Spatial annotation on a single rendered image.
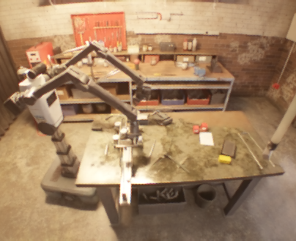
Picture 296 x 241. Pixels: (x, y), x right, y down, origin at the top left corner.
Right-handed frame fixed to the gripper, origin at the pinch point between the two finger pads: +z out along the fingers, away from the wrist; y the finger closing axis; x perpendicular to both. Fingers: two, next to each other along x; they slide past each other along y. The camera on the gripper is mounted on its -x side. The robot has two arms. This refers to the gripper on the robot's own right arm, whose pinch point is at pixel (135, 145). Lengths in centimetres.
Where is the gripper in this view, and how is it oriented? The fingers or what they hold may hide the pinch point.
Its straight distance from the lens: 125.7
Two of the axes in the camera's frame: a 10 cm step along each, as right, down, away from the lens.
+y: -10.0, 0.3, -0.3
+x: 0.4, 1.4, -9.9
